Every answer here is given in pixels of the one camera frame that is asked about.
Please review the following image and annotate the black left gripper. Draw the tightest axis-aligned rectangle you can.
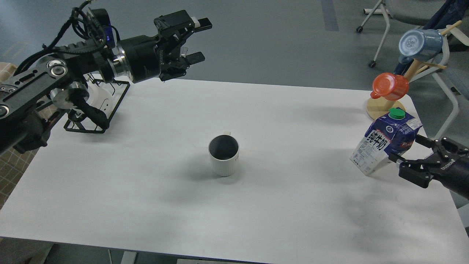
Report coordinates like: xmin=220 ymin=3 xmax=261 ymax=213
xmin=116 ymin=10 xmax=213 ymax=83

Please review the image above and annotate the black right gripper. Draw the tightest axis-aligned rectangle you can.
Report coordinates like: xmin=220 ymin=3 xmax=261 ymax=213
xmin=388 ymin=134 xmax=469 ymax=194

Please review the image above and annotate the blue white milk carton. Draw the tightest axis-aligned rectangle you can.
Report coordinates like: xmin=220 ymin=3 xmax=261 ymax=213
xmin=350 ymin=107 xmax=422 ymax=176

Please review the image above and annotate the white ribbed ceramic mug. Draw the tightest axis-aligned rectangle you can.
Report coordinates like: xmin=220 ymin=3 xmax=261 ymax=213
xmin=208 ymin=131 xmax=240 ymax=177

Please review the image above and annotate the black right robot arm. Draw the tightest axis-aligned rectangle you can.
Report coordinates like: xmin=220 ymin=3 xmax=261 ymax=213
xmin=388 ymin=135 xmax=469 ymax=199

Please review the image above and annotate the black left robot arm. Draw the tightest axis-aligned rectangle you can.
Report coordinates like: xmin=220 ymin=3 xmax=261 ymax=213
xmin=0 ymin=0 xmax=213 ymax=154

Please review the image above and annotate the wooden cup tree stand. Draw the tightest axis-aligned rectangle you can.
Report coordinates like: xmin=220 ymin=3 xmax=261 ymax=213
xmin=366 ymin=20 xmax=462 ymax=120

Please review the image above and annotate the orange plastic cup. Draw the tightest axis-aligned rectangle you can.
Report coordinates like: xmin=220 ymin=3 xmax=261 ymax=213
xmin=370 ymin=73 xmax=409 ymax=101

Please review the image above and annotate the blue plastic cup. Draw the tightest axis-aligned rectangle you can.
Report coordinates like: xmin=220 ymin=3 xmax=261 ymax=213
xmin=398 ymin=29 xmax=443 ymax=65

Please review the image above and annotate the grey office chair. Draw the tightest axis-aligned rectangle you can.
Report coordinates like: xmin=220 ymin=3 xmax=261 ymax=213
xmin=356 ymin=0 xmax=459 ymax=138

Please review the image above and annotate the checkered beige cloth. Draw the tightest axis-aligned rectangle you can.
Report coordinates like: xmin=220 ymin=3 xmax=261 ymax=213
xmin=0 ymin=61 xmax=41 ymax=209

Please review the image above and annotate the black wire dish rack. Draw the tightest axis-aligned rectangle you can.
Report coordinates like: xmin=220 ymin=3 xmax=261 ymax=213
xmin=64 ymin=73 xmax=130 ymax=134

